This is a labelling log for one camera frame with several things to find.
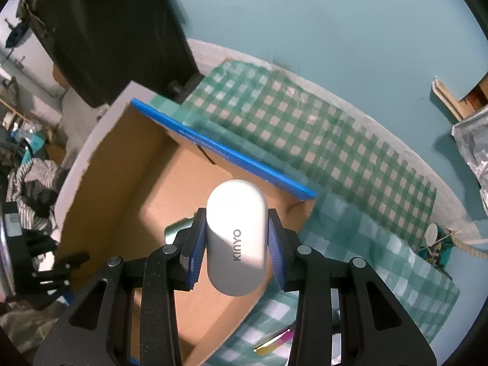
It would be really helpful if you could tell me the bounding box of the red and gold slim bar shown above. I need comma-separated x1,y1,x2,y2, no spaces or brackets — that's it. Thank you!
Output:
253,328,295,353

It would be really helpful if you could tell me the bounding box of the crumpled silver foil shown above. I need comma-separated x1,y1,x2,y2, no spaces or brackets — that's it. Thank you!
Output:
451,106,488,214

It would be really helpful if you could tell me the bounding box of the teal box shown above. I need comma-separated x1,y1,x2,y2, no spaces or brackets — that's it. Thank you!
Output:
21,133,47,155

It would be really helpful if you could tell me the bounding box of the green checked tablecloth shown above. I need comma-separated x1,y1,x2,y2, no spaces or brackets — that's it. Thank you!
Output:
179,59,462,366

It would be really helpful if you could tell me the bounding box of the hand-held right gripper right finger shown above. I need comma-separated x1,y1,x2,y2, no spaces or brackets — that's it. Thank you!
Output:
267,208,437,366

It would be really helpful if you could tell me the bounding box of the green tin can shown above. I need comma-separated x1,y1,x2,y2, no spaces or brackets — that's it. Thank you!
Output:
164,215,196,243

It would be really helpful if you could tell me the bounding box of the small white round disc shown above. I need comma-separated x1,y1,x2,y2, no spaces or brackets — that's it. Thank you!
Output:
425,223,443,246

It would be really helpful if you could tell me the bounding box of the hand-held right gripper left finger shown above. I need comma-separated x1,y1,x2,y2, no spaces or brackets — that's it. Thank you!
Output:
34,208,208,366

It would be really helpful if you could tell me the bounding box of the striped cloth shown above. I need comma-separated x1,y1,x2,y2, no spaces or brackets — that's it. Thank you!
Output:
7,157,72,232

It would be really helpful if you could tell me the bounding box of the wooden plank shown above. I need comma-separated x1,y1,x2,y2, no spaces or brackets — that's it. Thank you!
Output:
431,77,488,123

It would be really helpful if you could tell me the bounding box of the dark cloth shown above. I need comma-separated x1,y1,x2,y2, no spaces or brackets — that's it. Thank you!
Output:
18,0,203,108

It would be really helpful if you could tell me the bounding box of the beige rope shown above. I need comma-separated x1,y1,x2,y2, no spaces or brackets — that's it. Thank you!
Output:
452,231,488,260

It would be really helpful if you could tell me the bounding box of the cardboard box with blue edge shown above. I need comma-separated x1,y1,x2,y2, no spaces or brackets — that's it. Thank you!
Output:
53,80,318,366

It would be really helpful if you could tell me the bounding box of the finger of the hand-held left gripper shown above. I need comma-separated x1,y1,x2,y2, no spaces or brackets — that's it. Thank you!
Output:
21,229,59,257
34,251,91,287

